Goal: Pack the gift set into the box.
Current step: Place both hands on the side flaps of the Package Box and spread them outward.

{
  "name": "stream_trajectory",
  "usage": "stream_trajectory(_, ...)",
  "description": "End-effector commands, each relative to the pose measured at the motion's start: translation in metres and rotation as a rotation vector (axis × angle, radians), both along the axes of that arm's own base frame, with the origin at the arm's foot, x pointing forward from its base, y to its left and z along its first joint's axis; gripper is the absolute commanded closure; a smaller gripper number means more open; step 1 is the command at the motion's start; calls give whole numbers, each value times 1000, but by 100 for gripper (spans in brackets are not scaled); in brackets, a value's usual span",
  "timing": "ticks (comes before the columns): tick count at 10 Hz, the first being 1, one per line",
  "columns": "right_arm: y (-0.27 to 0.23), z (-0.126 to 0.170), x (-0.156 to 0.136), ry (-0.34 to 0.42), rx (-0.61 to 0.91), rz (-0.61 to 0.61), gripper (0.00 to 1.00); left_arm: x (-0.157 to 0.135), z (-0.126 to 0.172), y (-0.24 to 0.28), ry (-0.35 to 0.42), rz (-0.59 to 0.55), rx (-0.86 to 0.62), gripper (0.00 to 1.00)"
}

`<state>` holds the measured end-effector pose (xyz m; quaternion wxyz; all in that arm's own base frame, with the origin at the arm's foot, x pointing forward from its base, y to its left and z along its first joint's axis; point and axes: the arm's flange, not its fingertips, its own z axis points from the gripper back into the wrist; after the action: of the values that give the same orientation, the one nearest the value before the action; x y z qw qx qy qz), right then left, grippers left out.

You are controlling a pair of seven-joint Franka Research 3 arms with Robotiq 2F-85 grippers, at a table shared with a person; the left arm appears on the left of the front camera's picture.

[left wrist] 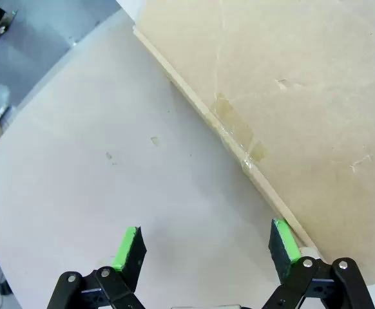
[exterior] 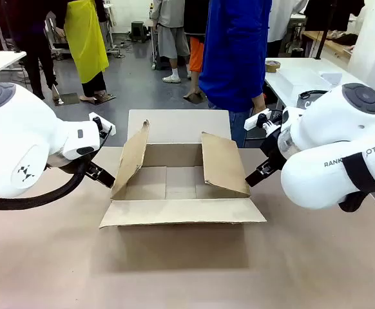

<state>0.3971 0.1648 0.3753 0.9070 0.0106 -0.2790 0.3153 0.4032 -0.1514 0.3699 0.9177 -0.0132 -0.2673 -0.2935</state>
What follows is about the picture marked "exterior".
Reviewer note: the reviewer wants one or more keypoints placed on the person with yellow apron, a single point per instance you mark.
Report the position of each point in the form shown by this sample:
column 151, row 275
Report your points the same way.
column 86, row 42

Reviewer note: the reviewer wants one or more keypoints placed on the dark plastic stool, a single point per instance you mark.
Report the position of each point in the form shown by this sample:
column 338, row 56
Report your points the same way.
column 138, row 30

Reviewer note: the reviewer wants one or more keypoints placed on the brown tape roll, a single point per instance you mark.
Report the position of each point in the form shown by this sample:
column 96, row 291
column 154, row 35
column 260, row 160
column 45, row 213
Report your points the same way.
column 273, row 66

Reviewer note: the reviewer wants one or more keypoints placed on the mop with white head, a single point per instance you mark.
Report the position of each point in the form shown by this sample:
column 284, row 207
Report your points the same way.
column 58, row 80

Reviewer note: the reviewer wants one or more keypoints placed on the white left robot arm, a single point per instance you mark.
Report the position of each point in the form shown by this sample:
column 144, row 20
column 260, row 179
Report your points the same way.
column 20, row 135

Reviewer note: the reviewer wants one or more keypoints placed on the person in white shirt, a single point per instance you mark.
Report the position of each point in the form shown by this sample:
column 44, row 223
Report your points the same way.
column 284, row 22

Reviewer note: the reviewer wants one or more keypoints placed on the person in blue jacket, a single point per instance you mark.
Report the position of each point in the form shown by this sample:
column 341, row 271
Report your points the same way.
column 232, row 54

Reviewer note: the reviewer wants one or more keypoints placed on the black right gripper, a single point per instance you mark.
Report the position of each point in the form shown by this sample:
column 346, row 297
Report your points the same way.
column 274, row 148

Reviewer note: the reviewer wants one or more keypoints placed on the person in grey shorts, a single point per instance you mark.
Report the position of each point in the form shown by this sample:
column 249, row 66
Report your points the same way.
column 173, row 35

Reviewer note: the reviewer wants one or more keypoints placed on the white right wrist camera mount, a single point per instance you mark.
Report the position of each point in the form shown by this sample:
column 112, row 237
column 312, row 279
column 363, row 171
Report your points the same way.
column 258, row 120

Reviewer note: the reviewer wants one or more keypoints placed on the wooden workbench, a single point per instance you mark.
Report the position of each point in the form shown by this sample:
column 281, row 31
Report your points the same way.
column 330, row 43

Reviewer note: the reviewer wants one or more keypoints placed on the left forearm blue sleeve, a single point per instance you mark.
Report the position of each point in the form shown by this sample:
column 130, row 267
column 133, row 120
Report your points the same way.
column 255, row 77

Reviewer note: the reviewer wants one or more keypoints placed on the brown cardboard box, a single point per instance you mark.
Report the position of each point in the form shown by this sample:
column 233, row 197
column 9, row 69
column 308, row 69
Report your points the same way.
column 181, row 212

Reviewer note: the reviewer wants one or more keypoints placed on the person's left hand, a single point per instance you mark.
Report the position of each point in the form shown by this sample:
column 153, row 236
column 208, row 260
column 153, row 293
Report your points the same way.
column 260, row 104

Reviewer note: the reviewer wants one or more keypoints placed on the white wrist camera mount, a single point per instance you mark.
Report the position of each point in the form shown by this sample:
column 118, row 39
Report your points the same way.
column 102, row 124
column 258, row 120

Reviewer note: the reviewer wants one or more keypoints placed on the clear plastic tray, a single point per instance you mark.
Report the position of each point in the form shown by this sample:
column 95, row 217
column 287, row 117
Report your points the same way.
column 303, row 80

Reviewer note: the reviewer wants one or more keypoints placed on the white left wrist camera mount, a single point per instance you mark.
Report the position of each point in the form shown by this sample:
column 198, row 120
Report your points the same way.
column 102, row 124

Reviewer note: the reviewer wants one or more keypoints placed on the person in black clothes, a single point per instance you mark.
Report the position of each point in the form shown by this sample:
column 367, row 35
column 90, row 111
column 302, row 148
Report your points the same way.
column 36, row 48

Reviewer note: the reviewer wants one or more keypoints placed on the person in orange shorts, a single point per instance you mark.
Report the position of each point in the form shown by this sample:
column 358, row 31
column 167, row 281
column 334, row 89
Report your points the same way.
column 196, row 54

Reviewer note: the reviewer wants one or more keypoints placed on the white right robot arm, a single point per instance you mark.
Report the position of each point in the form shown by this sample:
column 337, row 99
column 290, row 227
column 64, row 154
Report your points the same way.
column 329, row 128

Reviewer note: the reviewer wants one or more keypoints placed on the black bag white letters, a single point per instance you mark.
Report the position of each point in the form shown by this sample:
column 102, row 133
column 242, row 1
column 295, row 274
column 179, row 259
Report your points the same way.
column 308, row 101

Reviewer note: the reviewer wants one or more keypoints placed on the black pole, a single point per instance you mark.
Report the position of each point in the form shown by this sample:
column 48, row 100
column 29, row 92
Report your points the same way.
column 323, row 29

